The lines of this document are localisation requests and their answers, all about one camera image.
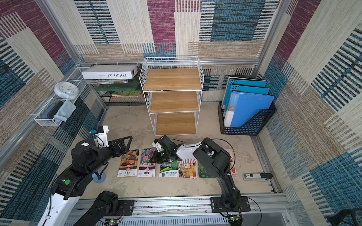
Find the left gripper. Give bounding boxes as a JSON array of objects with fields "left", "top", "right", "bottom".
[{"left": 86, "top": 135, "right": 132, "bottom": 175}]

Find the green seed bag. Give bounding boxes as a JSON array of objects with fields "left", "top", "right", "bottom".
[
  {"left": 198, "top": 163, "right": 215, "bottom": 179},
  {"left": 159, "top": 161, "right": 179, "bottom": 178}
]

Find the purple flower seed packet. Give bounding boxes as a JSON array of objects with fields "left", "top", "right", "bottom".
[{"left": 138, "top": 148, "right": 156, "bottom": 178}]

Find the orange flower seed packet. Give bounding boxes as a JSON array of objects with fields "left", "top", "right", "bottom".
[{"left": 117, "top": 149, "right": 139, "bottom": 178}]

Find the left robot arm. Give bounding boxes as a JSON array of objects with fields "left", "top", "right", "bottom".
[{"left": 38, "top": 136, "right": 134, "bottom": 226}]

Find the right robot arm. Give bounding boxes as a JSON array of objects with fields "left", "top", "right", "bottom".
[{"left": 152, "top": 135, "right": 251, "bottom": 213}]

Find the red green book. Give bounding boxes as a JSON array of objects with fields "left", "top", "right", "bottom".
[{"left": 111, "top": 90, "right": 142, "bottom": 98}]

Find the green book in tray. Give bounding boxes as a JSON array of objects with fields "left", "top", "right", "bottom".
[{"left": 96, "top": 83, "right": 139, "bottom": 91}]

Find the light blue cloth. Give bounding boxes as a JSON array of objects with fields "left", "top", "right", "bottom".
[{"left": 54, "top": 100, "right": 76, "bottom": 123}]

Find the white folio box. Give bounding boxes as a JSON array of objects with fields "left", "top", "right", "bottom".
[{"left": 82, "top": 65, "right": 139, "bottom": 80}]

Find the white round clock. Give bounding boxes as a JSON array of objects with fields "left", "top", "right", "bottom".
[{"left": 54, "top": 82, "right": 80, "bottom": 100}]

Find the dark blue case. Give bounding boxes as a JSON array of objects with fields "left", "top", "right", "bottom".
[{"left": 40, "top": 101, "right": 64, "bottom": 119}]

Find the blue folder front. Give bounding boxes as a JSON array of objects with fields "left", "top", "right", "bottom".
[{"left": 223, "top": 91, "right": 274, "bottom": 127}]

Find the black file holder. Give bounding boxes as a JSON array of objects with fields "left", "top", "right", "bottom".
[{"left": 218, "top": 101, "right": 276, "bottom": 136}]

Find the teal folder middle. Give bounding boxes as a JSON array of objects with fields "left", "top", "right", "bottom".
[{"left": 223, "top": 83, "right": 270, "bottom": 116}]

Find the teal folder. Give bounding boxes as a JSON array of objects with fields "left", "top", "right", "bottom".
[
  {"left": 223, "top": 83, "right": 270, "bottom": 116},
  {"left": 222, "top": 76, "right": 267, "bottom": 108}
]

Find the teal folder back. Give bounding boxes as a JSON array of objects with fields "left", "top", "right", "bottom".
[{"left": 222, "top": 76, "right": 267, "bottom": 108}]

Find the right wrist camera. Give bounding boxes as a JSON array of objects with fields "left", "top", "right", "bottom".
[{"left": 152, "top": 139, "right": 163, "bottom": 152}]

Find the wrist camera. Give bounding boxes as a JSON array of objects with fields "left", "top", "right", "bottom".
[
  {"left": 152, "top": 139, "right": 163, "bottom": 152},
  {"left": 90, "top": 126, "right": 109, "bottom": 148}
]

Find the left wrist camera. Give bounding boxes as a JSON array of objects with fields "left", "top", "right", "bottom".
[{"left": 90, "top": 126, "right": 109, "bottom": 148}]

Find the white wire shelf rack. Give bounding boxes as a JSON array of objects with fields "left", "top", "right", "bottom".
[{"left": 139, "top": 56, "right": 204, "bottom": 136}]

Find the white wire wall basket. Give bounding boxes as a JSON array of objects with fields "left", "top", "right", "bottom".
[{"left": 34, "top": 67, "right": 85, "bottom": 127}]

